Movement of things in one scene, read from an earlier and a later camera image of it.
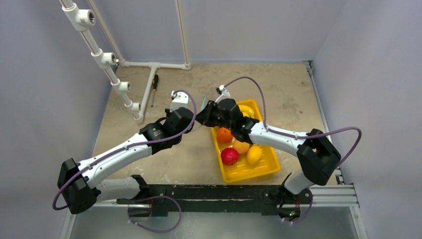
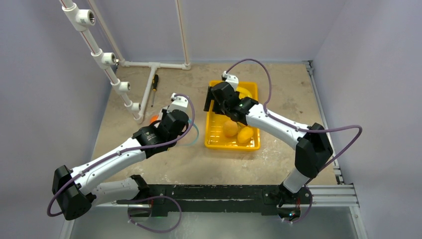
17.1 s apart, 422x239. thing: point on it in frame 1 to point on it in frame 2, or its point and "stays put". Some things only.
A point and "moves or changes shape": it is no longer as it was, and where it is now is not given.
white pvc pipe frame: [78, 20] stays put
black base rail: [267, 199] stays put
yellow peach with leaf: [243, 148] moves or changes shape
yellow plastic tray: [242, 170] to [215, 139]
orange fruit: [224, 135] to [154, 118]
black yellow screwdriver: [155, 83] stays put
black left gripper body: [168, 113] stays put
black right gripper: [210, 113] to [208, 100]
